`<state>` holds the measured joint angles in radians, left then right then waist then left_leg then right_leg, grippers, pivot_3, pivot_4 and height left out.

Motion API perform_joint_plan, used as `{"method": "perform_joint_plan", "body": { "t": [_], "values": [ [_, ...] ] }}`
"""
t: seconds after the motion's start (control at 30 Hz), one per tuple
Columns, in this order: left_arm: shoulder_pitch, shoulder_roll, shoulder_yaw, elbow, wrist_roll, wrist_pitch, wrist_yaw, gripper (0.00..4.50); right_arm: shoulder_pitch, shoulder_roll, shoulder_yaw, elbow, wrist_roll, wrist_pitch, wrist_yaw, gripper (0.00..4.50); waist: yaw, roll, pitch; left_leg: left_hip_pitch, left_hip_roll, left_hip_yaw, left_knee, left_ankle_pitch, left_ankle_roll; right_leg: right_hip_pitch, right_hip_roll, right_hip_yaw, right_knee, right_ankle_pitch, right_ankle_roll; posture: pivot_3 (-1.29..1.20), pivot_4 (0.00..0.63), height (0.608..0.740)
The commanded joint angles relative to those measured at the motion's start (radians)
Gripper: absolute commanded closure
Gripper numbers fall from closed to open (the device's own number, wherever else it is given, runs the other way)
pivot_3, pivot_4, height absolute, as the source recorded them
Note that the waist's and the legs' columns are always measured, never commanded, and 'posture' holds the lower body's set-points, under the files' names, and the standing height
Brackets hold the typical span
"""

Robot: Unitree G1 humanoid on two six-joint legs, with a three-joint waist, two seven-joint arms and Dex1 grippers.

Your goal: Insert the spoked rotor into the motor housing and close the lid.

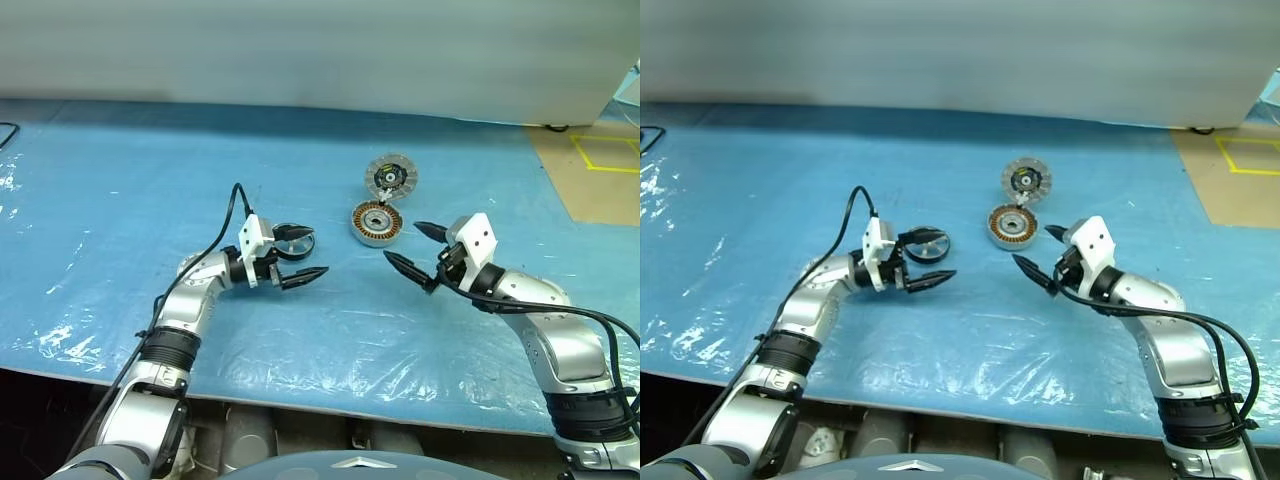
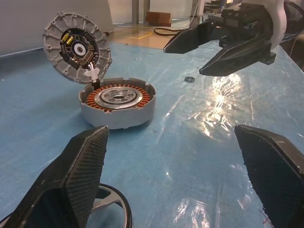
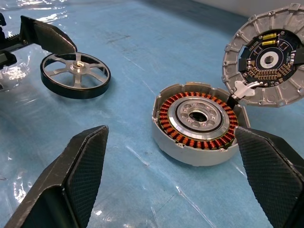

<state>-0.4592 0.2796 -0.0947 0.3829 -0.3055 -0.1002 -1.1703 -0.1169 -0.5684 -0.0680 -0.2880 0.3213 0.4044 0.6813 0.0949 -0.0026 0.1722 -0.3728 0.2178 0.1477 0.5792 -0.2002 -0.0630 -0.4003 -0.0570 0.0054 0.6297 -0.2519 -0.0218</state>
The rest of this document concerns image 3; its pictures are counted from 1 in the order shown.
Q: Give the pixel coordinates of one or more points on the silver motor housing copper windings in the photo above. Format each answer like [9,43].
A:
[190,156]

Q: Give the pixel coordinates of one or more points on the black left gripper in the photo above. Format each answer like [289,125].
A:
[7,59]

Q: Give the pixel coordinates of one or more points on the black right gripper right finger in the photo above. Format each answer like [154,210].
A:
[273,171]

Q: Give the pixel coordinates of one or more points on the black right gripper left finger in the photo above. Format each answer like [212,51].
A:
[78,171]

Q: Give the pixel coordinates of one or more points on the silver motor cover circuit board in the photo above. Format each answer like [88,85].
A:
[261,23]

